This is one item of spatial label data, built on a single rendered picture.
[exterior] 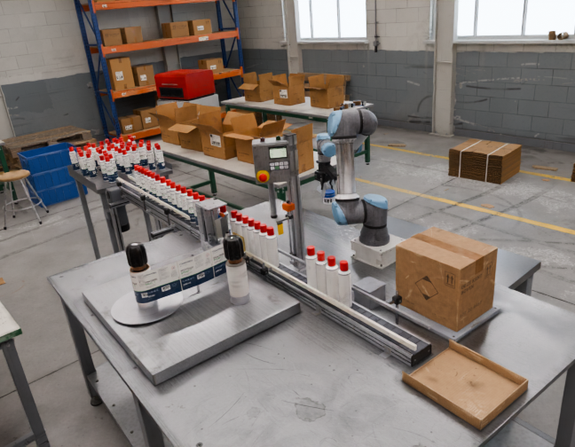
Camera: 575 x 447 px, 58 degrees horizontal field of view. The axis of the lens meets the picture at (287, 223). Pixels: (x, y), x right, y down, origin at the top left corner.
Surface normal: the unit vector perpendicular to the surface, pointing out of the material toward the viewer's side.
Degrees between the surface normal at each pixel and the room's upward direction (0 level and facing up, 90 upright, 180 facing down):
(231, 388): 0
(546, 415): 0
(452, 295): 90
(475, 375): 0
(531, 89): 90
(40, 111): 90
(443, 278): 90
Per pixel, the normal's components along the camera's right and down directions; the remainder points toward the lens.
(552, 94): -0.74, 0.32
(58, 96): 0.66, 0.25
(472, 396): -0.08, -0.91
